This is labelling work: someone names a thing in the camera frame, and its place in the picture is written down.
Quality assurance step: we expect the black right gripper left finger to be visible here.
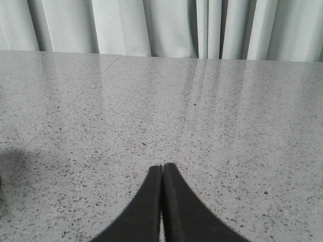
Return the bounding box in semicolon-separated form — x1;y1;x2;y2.
92;166;163;242

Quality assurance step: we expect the grey-white pleated curtain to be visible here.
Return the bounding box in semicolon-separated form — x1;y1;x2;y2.
1;0;322;62

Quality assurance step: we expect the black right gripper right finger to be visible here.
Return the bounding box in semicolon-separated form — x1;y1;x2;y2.
163;163;247;241

